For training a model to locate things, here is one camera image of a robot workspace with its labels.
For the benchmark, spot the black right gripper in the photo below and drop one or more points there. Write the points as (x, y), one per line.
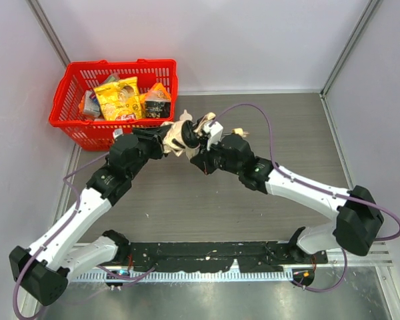
(203, 157)

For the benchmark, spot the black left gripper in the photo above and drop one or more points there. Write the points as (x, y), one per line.
(156, 138)

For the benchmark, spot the cream folding umbrella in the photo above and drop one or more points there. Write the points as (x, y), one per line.
(173, 140)

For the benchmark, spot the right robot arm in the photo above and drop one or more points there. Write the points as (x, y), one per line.
(353, 224)

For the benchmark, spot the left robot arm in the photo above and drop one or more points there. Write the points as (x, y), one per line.
(39, 269)

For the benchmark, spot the black snack packet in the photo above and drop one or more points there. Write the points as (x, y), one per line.
(157, 108)

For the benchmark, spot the clear plastic bottle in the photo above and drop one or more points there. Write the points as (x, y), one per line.
(185, 116)

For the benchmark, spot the orange snack bag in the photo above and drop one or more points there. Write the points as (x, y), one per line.
(156, 93)

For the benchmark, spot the yellow snack bag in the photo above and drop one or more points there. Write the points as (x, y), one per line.
(120, 100)

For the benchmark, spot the grey box in basket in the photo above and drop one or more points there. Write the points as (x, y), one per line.
(88, 107)

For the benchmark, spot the red plastic shopping basket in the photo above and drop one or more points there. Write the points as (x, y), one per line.
(81, 76)

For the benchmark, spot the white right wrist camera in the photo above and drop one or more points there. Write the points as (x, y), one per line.
(213, 131)

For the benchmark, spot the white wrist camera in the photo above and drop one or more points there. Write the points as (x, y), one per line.
(117, 132)
(213, 131)

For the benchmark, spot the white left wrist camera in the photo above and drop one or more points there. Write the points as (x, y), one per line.
(117, 132)

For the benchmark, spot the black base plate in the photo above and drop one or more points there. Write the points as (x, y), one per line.
(212, 257)

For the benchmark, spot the grey slotted cable duct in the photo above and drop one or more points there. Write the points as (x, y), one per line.
(232, 275)

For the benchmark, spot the grey wall corner profile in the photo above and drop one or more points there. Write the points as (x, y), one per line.
(49, 31)

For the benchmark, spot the right wall corner profile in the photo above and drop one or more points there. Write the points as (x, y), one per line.
(359, 28)

